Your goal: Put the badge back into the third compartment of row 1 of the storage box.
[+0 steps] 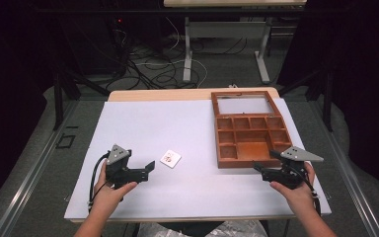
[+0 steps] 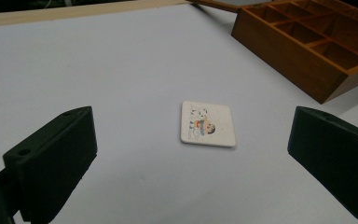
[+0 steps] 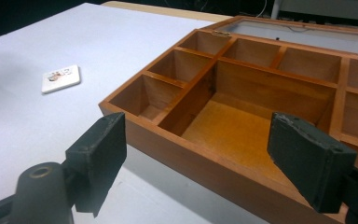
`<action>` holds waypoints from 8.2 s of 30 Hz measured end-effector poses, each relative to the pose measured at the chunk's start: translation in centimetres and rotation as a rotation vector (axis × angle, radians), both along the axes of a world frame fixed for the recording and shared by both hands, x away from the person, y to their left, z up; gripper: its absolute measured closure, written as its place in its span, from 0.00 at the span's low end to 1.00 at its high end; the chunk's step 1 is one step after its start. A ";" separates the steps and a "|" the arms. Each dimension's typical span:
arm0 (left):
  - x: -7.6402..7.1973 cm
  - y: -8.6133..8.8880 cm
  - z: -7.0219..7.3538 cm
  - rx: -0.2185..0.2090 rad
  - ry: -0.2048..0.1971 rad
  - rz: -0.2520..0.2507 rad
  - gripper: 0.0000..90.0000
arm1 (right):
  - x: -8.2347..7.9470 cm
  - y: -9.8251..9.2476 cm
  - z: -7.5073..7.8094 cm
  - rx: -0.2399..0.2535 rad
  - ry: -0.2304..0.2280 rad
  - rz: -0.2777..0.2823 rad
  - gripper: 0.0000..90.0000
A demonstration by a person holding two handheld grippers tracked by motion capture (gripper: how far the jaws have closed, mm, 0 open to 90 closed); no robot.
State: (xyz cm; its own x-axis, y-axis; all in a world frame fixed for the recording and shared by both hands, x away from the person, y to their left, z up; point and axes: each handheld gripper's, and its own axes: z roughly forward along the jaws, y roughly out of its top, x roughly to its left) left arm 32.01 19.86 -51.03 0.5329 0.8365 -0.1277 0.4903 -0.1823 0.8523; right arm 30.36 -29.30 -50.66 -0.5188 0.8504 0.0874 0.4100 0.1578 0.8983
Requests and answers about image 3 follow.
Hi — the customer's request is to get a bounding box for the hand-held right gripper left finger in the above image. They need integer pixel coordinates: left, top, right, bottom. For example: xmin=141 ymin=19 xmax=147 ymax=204
xmin=64 ymin=111 xmax=128 ymax=218

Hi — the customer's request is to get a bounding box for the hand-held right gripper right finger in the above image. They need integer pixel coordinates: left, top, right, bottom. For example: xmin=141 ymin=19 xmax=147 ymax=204
xmin=267 ymin=111 xmax=358 ymax=215

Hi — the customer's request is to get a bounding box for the wooden compartment box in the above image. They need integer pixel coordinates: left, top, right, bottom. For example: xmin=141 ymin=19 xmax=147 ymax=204
xmin=98 ymin=15 xmax=358 ymax=224

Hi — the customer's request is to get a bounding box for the small white printed tile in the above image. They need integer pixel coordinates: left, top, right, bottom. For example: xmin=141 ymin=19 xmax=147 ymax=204
xmin=40 ymin=64 xmax=82 ymax=95

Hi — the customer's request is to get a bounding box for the white cable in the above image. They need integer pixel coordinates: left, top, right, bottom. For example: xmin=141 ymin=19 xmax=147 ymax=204
xmin=255 ymin=0 xmax=269 ymax=19

